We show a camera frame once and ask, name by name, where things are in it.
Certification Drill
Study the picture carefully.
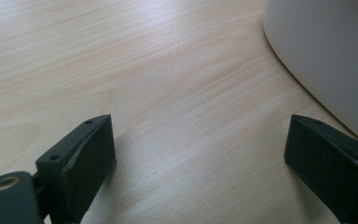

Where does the white pedal trash bin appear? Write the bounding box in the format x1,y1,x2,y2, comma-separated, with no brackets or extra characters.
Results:
262,0,358,147

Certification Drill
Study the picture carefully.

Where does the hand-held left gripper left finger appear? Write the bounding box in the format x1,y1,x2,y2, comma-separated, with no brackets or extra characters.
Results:
34,114,117,224

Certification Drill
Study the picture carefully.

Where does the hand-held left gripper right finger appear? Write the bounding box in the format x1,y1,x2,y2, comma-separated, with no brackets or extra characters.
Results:
283,114,358,224

